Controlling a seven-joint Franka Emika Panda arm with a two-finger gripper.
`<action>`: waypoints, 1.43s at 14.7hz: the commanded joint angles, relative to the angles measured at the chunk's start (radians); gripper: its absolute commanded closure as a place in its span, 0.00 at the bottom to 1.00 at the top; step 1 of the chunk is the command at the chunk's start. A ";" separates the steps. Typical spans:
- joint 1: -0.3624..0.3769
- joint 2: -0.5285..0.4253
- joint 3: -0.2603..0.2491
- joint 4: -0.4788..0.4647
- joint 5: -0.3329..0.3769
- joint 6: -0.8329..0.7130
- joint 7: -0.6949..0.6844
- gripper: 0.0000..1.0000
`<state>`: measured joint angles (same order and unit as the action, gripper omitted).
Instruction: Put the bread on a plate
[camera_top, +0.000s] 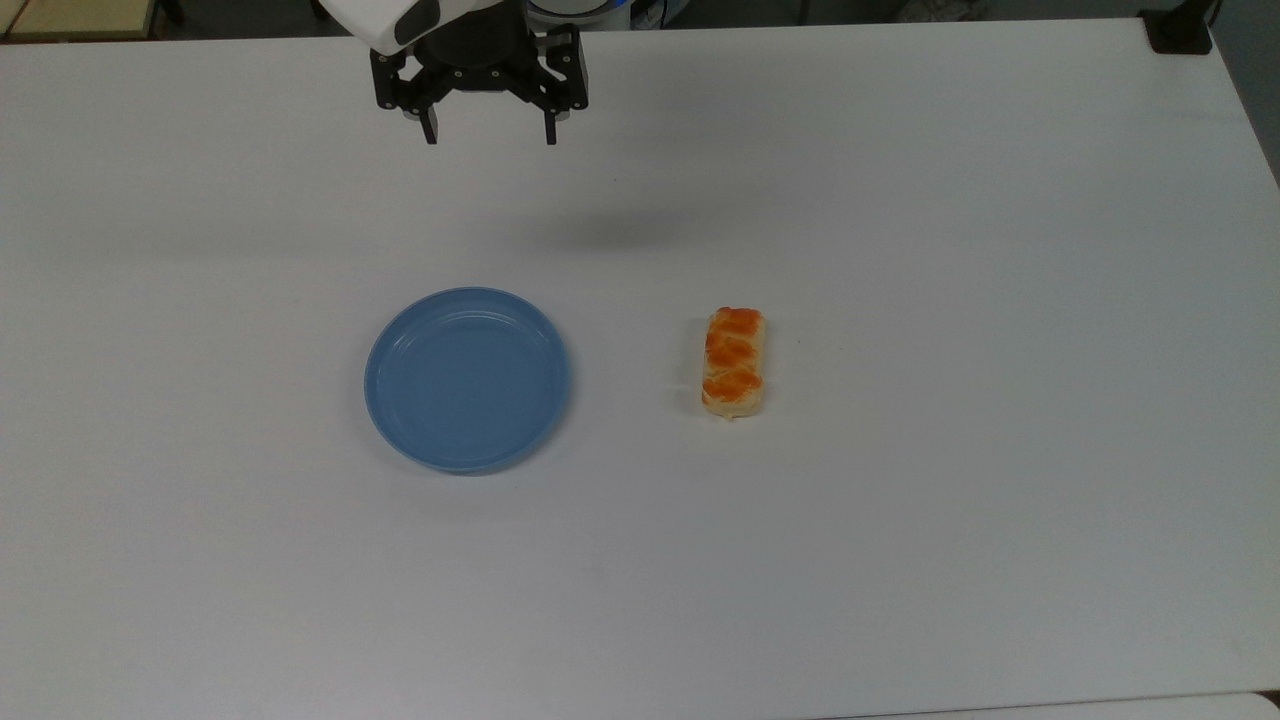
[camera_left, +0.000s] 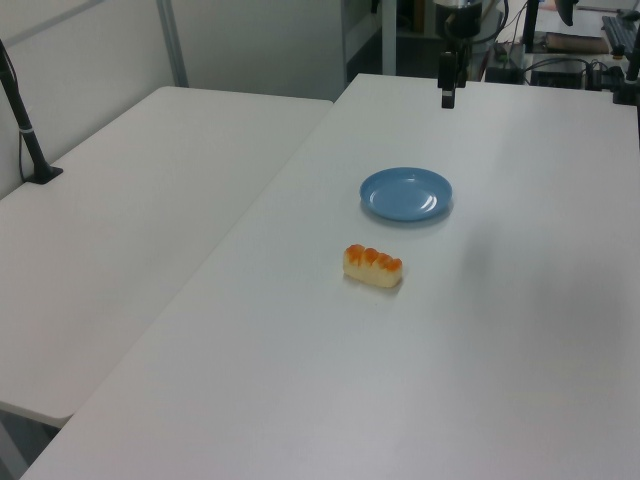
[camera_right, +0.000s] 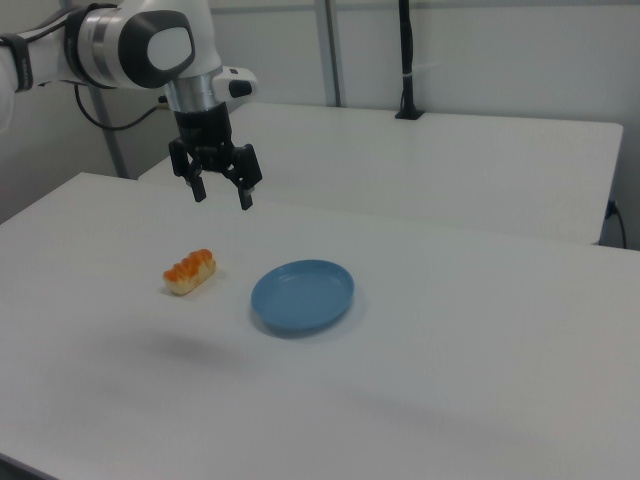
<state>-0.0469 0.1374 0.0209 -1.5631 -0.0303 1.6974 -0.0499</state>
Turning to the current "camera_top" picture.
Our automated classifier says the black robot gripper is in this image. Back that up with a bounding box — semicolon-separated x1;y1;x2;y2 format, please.
370;0;591;147

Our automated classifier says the white and blue robot base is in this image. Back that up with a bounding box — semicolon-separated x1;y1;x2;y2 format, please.
524;0;635;32

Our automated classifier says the blue round plate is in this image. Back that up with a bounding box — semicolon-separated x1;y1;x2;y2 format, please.
363;287;574;476

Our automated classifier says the glazed bread loaf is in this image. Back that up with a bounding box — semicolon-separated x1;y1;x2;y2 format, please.
701;306;767;421

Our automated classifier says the wooden board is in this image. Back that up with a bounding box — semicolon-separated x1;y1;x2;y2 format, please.
0;0;163;42

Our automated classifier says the black table clamp mount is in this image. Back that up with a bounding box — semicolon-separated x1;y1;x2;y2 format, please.
1138;0;1223;56

